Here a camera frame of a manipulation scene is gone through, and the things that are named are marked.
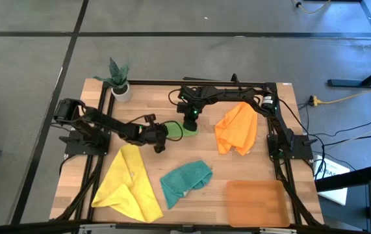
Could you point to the black metal table frame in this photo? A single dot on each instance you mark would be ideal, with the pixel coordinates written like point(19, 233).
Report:
point(152, 83)

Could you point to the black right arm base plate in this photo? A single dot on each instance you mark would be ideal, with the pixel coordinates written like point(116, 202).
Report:
point(303, 152)

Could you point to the yellow microfiber towel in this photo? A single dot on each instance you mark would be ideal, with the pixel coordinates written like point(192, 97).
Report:
point(123, 185)

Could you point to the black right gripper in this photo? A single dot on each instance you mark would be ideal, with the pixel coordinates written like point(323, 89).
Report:
point(191, 120)

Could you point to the orange microfiber towel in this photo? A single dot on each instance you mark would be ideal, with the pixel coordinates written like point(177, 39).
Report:
point(237, 130)

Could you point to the orange plastic basket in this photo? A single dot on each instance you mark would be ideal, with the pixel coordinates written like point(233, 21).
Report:
point(256, 203)

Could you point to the potted plant in grey pot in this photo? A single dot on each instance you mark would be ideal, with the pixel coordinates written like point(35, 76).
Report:
point(121, 94)

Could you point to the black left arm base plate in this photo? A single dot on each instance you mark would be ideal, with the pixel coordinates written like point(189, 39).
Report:
point(74, 150)

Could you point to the silver aluminium bar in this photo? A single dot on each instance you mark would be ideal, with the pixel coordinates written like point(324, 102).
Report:
point(107, 227)

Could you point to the black table-level camera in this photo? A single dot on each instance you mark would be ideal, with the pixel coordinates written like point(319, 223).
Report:
point(234, 78)

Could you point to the black horizontal bar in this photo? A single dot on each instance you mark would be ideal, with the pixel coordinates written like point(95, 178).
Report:
point(26, 229)

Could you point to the green microfiber towel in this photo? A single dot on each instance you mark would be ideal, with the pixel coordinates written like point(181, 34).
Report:
point(173, 130)

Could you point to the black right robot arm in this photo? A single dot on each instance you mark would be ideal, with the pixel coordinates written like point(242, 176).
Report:
point(237, 94)

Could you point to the black beam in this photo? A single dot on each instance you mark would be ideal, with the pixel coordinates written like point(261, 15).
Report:
point(351, 177)

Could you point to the teal microfiber towel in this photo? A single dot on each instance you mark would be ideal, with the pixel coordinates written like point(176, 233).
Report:
point(185, 178)

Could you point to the white printed box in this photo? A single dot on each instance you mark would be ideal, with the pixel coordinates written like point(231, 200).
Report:
point(336, 196)

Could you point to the black desk base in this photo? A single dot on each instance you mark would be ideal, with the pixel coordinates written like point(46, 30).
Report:
point(351, 83)

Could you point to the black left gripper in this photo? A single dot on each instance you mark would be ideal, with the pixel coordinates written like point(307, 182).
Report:
point(152, 135)

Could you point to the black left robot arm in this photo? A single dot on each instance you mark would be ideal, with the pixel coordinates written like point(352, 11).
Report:
point(107, 122)

